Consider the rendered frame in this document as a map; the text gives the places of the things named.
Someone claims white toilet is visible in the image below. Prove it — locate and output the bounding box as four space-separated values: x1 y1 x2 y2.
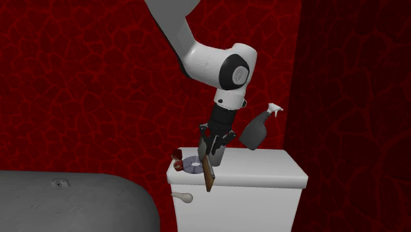
165 146 310 232

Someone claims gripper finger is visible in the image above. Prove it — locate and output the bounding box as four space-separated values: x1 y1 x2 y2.
199 123 213 156
213 129 238 152

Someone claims red figure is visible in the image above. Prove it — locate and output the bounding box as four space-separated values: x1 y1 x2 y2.
171 148 184 173

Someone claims grey spray bottle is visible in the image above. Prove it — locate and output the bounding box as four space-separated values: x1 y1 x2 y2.
238 102 285 151

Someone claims silver disc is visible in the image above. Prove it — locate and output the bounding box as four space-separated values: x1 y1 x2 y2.
180 155 205 175

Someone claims grey cup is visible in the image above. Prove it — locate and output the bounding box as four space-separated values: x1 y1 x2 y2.
198 134 227 167

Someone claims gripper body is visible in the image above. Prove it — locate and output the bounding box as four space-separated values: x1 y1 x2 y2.
207 103 238 136

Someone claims thin brown board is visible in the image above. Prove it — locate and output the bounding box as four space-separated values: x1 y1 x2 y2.
201 153 216 193

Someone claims grey bathtub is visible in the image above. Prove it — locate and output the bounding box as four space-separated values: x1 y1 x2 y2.
0 169 161 232

